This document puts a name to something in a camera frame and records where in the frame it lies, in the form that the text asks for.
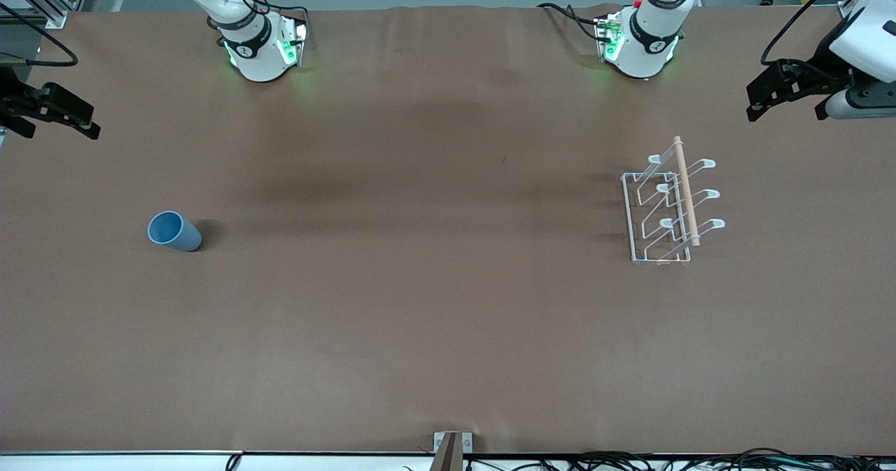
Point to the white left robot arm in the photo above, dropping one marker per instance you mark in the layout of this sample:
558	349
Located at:
647	51

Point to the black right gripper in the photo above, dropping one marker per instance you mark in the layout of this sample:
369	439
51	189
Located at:
12	99

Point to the blue plastic cup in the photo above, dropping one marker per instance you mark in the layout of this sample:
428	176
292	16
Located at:
175	233

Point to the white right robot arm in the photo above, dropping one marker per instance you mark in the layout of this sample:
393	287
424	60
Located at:
259	58

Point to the brown post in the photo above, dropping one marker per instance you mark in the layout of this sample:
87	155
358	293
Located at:
448	457

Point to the grey metal table bracket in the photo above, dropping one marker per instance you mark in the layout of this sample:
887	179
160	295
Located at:
467	443

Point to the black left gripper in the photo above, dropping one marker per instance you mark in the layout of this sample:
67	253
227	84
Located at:
820	72

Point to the brown table cover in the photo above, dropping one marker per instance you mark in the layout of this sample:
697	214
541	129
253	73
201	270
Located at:
420	282

